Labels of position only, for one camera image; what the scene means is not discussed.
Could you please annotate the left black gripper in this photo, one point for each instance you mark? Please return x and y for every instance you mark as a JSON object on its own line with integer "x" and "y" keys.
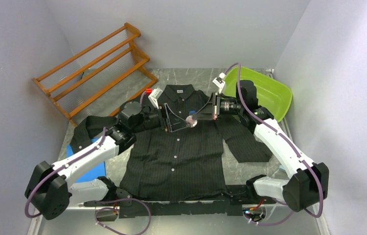
{"x": 185, "y": 124}

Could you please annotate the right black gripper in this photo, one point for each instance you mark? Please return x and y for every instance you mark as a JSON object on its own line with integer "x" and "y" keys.
{"x": 208, "y": 116}

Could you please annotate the black pinstriped shirt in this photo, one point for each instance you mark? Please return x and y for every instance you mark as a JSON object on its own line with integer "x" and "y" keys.
{"x": 187, "y": 164}

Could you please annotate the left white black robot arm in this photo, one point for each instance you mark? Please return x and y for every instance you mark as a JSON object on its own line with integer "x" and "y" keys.
{"x": 114, "y": 141}

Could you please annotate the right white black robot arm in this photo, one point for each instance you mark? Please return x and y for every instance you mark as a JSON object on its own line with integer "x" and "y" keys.
{"x": 298, "y": 166}

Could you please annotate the lime green plastic basin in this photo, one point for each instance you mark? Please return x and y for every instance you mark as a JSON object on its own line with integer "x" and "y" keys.
{"x": 271, "y": 94}

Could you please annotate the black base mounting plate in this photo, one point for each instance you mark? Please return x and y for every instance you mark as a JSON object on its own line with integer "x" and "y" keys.
{"x": 233, "y": 202}

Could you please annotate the orange wooden shoe rack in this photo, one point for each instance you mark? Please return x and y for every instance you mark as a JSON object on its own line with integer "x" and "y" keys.
{"x": 98, "y": 79}

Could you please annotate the blue flat mat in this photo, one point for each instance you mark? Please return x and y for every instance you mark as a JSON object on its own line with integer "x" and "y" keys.
{"x": 82, "y": 171}

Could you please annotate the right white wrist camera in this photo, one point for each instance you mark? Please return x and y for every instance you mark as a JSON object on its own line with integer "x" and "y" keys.
{"x": 220, "y": 83}

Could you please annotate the aluminium frame rail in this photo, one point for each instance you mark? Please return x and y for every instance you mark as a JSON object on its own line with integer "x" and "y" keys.
{"x": 55, "y": 199}

